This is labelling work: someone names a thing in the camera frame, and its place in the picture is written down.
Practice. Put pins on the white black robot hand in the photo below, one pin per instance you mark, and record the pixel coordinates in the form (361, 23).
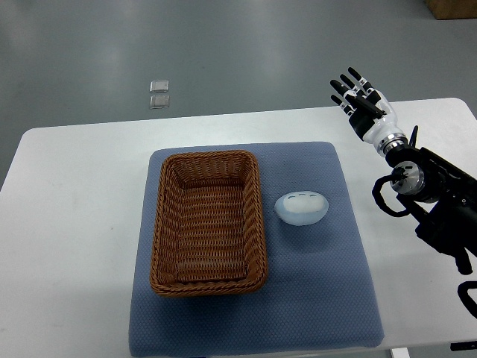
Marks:
(370, 114)

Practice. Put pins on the brown wicker basket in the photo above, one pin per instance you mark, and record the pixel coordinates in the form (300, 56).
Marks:
(209, 232)

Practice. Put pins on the upper metal floor plate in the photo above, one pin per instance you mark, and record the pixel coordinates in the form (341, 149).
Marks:
(159, 86)

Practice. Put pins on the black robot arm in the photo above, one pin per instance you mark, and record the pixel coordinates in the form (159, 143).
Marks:
(439, 195)

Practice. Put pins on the blue fabric mat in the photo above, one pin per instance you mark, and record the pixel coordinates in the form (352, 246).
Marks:
(319, 294)

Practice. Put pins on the black table bracket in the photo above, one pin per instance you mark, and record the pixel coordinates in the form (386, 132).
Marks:
(463, 347)

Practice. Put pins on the brown cardboard box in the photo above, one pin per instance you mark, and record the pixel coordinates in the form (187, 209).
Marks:
(452, 9)

